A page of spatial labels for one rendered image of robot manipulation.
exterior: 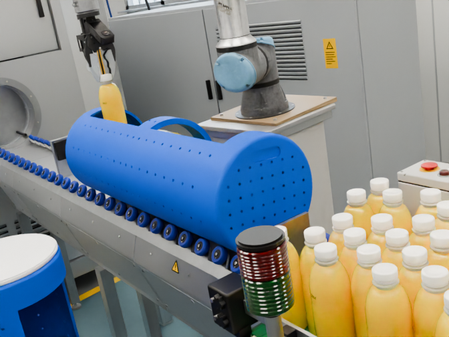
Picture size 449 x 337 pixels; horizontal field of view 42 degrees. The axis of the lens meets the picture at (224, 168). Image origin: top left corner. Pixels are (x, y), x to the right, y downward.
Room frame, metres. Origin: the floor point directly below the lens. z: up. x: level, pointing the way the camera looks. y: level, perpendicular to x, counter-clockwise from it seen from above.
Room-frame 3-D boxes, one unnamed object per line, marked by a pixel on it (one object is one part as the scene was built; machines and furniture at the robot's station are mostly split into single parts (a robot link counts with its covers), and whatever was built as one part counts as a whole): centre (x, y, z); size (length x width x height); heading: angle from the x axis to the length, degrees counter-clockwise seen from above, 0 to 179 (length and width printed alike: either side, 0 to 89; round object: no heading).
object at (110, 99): (1.89, 0.32, 1.23); 0.07 x 0.07 x 0.19
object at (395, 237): (0.93, -0.27, 1.10); 0.04 x 0.04 x 0.02
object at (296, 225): (1.20, -0.12, 0.99); 0.10 x 0.02 x 0.12; 123
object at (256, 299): (0.68, -0.03, 1.18); 0.06 x 0.06 x 0.05
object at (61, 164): (2.31, 0.61, 1.00); 0.10 x 0.04 x 0.15; 123
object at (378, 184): (1.19, -0.32, 1.10); 0.04 x 0.04 x 0.02
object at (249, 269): (0.68, -0.03, 1.23); 0.06 x 0.06 x 0.04
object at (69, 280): (2.94, 0.94, 0.31); 0.06 x 0.06 x 0.63; 33
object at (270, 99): (1.82, -0.16, 1.21); 0.15 x 0.15 x 0.10
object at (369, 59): (3.75, -0.22, 0.72); 2.15 x 0.54 x 1.45; 40
